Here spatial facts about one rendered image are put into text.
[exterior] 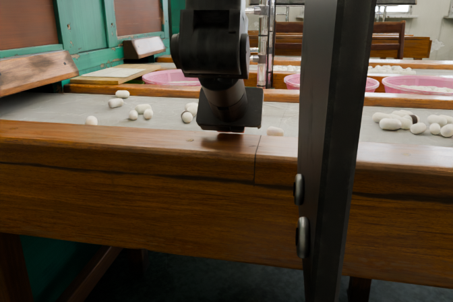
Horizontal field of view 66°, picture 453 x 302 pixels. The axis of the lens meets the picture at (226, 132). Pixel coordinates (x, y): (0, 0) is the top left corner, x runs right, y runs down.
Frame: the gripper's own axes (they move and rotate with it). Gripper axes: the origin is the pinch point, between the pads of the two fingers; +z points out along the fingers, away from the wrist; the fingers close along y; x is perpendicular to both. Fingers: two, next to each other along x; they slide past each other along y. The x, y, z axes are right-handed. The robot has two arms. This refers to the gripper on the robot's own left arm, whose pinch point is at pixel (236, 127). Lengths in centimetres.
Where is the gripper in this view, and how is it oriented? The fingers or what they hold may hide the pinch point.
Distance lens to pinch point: 63.0
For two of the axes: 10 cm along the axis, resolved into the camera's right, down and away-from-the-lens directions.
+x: -1.0, 9.3, -3.4
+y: -9.8, -0.5, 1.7
